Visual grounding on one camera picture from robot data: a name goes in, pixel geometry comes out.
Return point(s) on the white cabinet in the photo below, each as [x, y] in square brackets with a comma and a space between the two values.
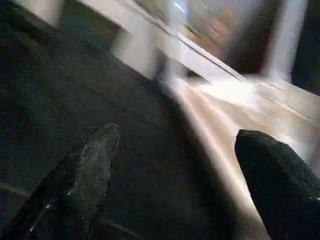
[135, 50]

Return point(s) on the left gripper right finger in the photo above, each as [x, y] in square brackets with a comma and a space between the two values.
[285, 190]

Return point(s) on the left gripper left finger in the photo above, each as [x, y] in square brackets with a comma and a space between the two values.
[70, 190]

